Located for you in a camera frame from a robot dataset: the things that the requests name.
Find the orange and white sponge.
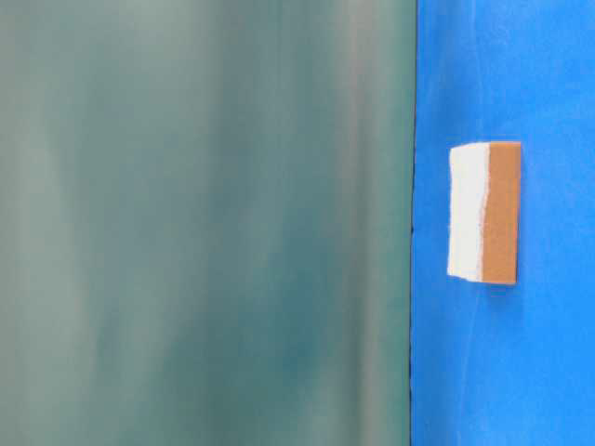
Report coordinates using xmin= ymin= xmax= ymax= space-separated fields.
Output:
xmin=447 ymin=141 xmax=522 ymax=285

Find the grey-green backdrop panel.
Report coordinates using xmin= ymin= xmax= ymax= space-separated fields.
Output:
xmin=1 ymin=1 xmax=417 ymax=445

